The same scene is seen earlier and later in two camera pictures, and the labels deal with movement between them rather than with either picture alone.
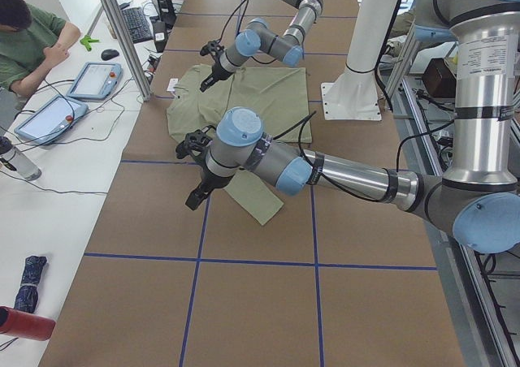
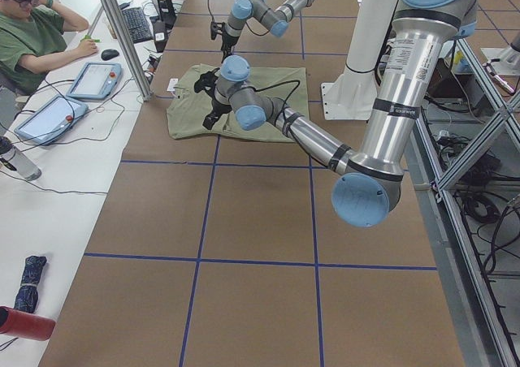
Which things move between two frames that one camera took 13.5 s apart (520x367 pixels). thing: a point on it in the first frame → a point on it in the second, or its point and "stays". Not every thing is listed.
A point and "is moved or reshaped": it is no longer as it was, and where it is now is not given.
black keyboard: (137, 24) stays
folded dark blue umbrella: (27, 296) stays
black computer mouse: (108, 53) stays
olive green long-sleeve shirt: (280, 97) is moved or reshaped
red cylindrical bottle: (19, 324) stays
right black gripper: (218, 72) → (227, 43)
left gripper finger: (197, 196) → (212, 118)
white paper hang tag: (173, 81) stays
